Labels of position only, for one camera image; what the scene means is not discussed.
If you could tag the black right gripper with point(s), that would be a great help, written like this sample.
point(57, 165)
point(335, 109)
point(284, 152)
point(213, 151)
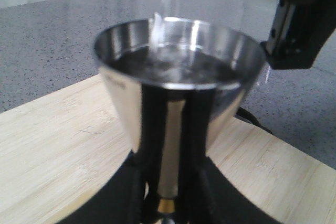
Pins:
point(299, 32)

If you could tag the steel double jigger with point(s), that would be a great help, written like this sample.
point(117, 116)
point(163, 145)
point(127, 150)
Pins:
point(171, 130)

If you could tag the wooden cutting board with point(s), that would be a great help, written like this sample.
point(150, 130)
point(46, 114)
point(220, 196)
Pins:
point(59, 150)

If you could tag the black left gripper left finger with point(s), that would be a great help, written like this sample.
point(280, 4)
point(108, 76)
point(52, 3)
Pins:
point(120, 200)

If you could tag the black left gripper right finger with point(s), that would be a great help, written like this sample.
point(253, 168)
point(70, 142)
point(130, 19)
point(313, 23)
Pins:
point(212, 198)

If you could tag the glass beaker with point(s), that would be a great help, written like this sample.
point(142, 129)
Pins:
point(207, 43)

